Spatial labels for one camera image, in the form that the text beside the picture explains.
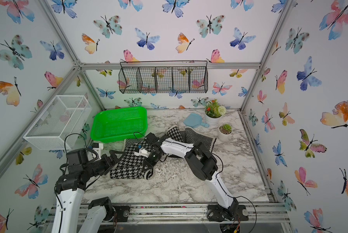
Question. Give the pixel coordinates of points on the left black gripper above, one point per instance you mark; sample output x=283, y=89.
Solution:
x=110, y=164

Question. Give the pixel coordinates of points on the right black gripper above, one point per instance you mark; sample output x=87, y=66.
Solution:
x=148, y=164

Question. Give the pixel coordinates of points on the black white knitted scarf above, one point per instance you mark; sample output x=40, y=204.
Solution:
x=131, y=166

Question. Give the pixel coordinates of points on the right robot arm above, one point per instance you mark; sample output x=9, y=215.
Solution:
x=203, y=165

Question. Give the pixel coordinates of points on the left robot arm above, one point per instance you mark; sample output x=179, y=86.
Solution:
x=69, y=190

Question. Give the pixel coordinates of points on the green plastic basket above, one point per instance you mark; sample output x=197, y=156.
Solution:
x=119, y=124

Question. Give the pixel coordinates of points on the light blue plastic scoop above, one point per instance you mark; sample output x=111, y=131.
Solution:
x=195, y=120

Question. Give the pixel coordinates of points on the flower plant in white pot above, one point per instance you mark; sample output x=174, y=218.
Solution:
x=214, y=111

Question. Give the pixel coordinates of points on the succulent in white pot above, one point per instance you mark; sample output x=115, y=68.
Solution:
x=225, y=132

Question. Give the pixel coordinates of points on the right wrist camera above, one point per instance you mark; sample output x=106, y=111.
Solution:
x=140, y=151

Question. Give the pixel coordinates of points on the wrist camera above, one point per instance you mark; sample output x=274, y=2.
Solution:
x=79, y=159
x=140, y=151

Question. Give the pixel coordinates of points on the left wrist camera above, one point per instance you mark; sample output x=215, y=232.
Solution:
x=79, y=159

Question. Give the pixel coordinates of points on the white wire mesh basket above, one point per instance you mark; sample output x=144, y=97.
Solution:
x=60, y=123

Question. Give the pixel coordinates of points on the black wire wall basket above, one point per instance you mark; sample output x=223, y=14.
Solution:
x=163, y=77

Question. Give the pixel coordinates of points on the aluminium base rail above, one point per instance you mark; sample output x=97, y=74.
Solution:
x=142, y=213

